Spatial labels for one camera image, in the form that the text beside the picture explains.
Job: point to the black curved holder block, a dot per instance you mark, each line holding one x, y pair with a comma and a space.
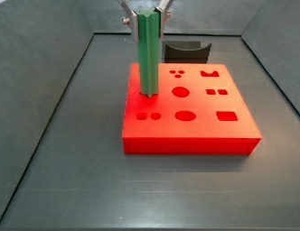
184, 52

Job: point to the green star-shaped peg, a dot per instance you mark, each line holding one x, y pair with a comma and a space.
147, 51

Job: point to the red shape-sorting block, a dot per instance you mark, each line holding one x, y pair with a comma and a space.
196, 116

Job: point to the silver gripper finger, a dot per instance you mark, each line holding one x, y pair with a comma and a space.
162, 9
130, 19

